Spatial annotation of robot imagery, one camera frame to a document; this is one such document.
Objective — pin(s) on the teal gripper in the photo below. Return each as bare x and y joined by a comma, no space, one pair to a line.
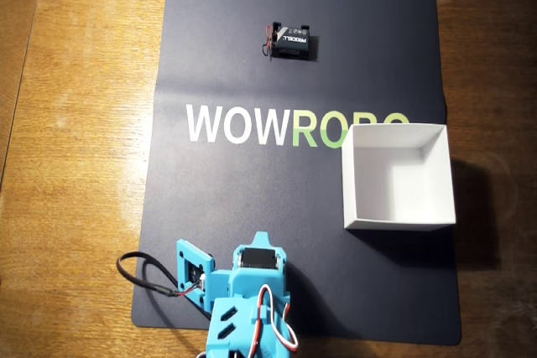
259,279

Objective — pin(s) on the black 9V battery pack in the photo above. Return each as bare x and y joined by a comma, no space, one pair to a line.
293,43

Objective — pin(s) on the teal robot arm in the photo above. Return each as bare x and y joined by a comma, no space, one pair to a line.
226,328

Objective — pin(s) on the white open cardboard box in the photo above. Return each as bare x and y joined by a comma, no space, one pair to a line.
398,190

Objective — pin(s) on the dark WOWROBO desk mat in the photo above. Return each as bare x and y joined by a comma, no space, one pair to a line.
235,190

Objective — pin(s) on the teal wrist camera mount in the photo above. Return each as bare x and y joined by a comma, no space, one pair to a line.
186,261

